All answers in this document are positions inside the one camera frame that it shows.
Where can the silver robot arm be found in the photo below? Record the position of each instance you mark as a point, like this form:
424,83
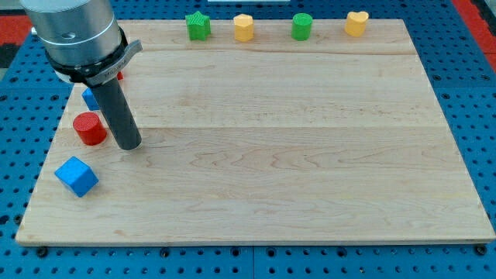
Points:
85,44

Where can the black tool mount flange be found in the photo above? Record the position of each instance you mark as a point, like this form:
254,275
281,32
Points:
101,71

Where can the green cylinder block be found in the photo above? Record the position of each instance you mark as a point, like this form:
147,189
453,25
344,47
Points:
301,26

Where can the red cylinder block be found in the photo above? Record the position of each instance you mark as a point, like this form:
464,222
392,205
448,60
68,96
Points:
89,128

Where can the yellow pentagon block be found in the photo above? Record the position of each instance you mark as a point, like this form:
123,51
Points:
243,27

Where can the blue block behind rod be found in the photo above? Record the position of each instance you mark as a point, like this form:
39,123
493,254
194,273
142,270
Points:
89,100

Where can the green star block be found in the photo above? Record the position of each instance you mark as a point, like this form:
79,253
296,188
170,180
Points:
198,26

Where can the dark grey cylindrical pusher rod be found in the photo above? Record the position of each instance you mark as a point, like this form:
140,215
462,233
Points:
114,107

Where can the yellow heart block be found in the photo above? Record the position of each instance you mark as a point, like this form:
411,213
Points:
356,23

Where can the blue cube block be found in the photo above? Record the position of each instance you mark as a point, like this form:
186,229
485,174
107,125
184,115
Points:
77,176

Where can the wooden board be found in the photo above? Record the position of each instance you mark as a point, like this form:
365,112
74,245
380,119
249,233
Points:
336,140

